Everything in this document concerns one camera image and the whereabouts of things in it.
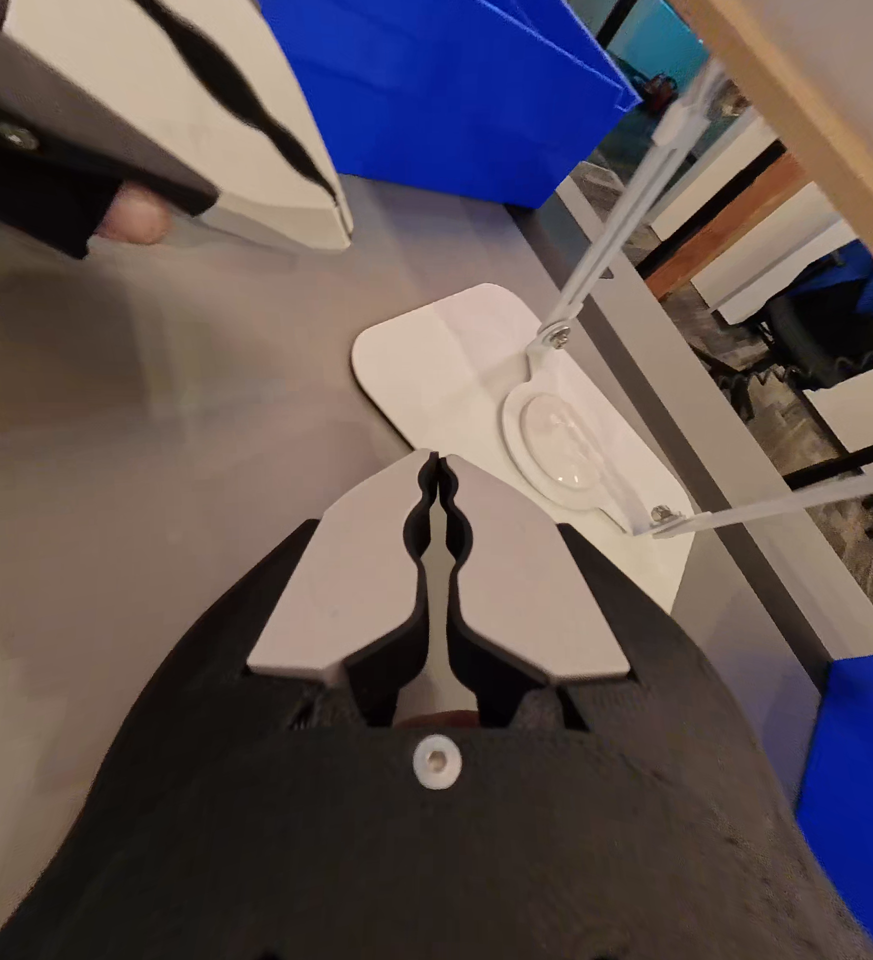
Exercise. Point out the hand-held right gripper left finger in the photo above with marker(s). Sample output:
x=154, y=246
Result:
x=339, y=592

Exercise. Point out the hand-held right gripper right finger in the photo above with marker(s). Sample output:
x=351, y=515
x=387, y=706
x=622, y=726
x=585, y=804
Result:
x=534, y=592

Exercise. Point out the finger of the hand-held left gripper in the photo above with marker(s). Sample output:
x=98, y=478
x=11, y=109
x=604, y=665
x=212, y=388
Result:
x=144, y=97
x=256, y=52

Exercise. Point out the blue plastic bin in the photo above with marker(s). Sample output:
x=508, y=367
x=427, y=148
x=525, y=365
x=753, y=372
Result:
x=864, y=787
x=444, y=90

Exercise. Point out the grey desk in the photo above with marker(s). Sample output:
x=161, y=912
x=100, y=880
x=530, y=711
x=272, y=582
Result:
x=144, y=450

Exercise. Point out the wooden top office desk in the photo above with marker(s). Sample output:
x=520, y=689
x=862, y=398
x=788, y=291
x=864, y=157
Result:
x=849, y=457

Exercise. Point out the person's left hand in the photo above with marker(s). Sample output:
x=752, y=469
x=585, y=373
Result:
x=136, y=217

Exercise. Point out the white stand with wooden board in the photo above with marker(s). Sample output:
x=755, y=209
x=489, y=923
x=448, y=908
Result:
x=436, y=352

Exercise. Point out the black office chair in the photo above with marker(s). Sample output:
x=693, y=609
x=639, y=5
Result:
x=819, y=337

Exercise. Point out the red floor appliance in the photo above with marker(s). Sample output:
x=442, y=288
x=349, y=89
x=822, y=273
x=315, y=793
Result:
x=660, y=84

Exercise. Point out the wooden post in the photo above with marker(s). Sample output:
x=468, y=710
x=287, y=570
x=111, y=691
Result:
x=721, y=232

